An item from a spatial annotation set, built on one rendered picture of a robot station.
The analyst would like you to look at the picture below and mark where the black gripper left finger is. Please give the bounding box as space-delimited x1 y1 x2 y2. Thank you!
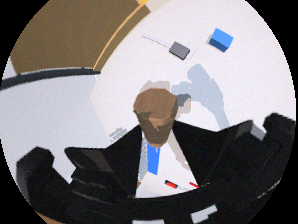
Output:
64 125 142 198

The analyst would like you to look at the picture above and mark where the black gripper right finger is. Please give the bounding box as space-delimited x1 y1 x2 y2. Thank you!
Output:
172 120 254 188

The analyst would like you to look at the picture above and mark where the blue flat strip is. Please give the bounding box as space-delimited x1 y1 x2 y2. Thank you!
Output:
148 143 160 175

